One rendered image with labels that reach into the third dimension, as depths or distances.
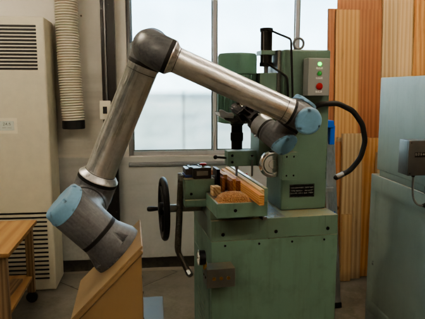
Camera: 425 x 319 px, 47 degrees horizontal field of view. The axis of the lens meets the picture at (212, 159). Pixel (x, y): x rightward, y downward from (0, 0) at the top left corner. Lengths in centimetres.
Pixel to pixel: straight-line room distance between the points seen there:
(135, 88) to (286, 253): 99
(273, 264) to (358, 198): 155
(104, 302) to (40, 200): 189
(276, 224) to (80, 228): 88
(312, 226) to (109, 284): 99
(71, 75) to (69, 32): 28
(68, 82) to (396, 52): 233
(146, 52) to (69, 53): 188
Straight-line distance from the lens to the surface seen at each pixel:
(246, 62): 217
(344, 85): 368
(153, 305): 192
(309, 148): 226
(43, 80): 335
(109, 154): 178
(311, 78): 218
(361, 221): 371
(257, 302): 225
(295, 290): 228
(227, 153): 223
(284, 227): 217
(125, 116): 174
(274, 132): 178
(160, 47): 157
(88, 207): 168
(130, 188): 365
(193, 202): 214
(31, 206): 346
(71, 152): 365
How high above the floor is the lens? 135
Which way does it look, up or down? 8 degrees down
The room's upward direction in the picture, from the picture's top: straight up
